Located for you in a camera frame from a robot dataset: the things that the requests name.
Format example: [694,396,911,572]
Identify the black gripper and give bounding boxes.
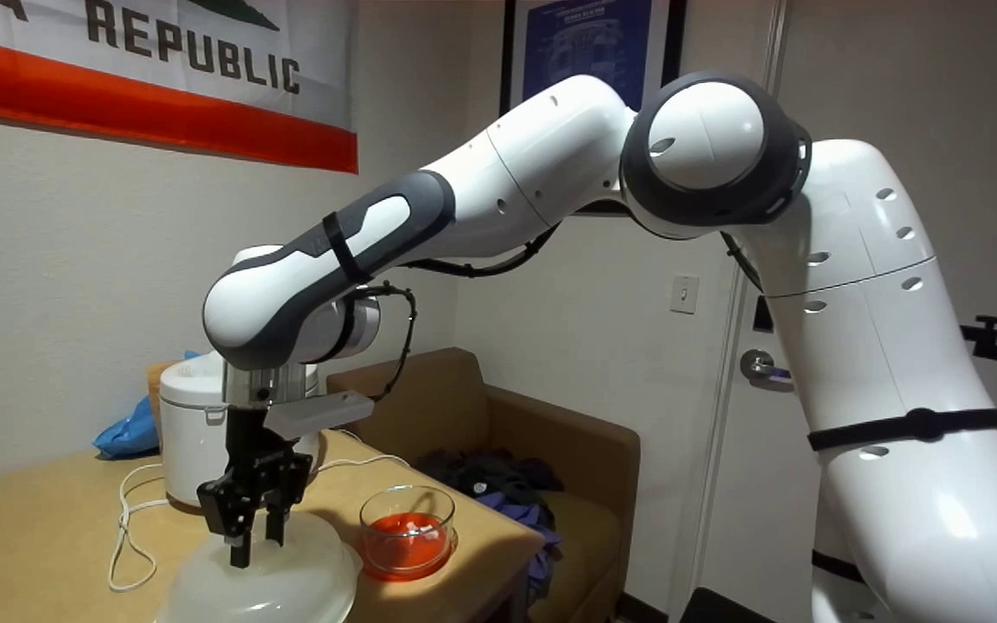
[196,409,311,567]

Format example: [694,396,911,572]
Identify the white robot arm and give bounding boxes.
[199,74,997,623]

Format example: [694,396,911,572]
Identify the glass bowl with orange lid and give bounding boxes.
[355,484,456,581]

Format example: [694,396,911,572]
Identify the white rice cooker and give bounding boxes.
[156,351,327,514]

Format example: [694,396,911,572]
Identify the blue plastic bag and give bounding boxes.
[92,399,160,461]

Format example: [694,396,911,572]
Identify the dark clothes on armchair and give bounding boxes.
[420,449,559,600]

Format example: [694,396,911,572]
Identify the California Republic flag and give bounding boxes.
[0,0,355,174]

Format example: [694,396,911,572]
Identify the framed blue poster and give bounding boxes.
[498,0,688,111]

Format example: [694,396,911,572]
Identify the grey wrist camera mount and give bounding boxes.
[261,392,373,440]

